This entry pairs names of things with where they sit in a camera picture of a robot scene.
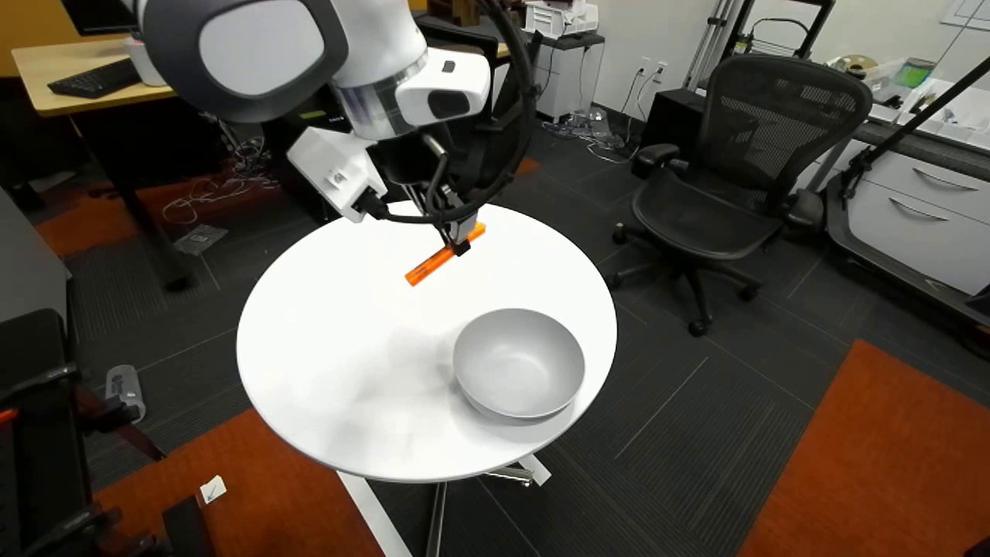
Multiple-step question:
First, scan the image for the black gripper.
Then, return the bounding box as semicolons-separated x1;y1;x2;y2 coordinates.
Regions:
365;131;488;260

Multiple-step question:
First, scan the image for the orange pen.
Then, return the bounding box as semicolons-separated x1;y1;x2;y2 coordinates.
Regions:
401;218;493;289

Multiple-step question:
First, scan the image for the grey bowl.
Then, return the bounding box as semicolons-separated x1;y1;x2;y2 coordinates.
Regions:
449;305;586;425

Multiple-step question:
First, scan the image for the black armchair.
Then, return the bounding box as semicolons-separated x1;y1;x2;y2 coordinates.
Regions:
412;9;545;203

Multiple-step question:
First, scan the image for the white cabinet under printer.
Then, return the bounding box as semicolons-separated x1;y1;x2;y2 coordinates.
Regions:
531;33;607;126

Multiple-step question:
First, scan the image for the white printer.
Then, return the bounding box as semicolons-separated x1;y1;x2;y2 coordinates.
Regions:
520;0;602;44

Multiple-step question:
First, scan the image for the black box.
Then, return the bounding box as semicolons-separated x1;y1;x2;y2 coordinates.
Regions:
641;85;712;162

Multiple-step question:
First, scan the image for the black mesh office chair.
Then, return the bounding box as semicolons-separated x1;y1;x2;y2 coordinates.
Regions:
607;51;876;341

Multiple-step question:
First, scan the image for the white table base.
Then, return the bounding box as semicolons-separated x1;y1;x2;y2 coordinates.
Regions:
335;452;558;557

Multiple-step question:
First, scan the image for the black tripod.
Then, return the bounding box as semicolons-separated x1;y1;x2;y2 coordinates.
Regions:
684;0;838;91

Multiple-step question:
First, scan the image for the small white tag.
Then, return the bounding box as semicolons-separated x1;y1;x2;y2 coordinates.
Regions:
196;473;231;509

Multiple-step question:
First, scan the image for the black keyboard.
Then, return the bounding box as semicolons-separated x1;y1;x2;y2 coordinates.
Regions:
46;56;149;101

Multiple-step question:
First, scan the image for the wooden desk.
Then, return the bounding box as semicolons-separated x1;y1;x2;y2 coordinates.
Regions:
8;33;179;121

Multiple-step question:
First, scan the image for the black slanted stand pole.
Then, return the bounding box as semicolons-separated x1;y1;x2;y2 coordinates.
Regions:
822;51;990;203

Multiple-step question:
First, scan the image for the white drawer cabinet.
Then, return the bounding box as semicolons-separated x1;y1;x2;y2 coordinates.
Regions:
841;145;990;304

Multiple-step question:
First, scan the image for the black equipment cart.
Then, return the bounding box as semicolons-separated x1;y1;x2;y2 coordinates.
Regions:
0;189;169;557

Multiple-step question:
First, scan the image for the green device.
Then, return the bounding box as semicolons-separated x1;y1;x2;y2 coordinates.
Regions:
890;56;936;91

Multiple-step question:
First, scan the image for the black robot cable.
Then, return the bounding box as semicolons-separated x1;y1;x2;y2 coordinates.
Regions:
358;0;541;227

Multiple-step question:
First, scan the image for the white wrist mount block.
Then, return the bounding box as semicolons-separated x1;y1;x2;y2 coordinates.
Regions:
284;122;394;227

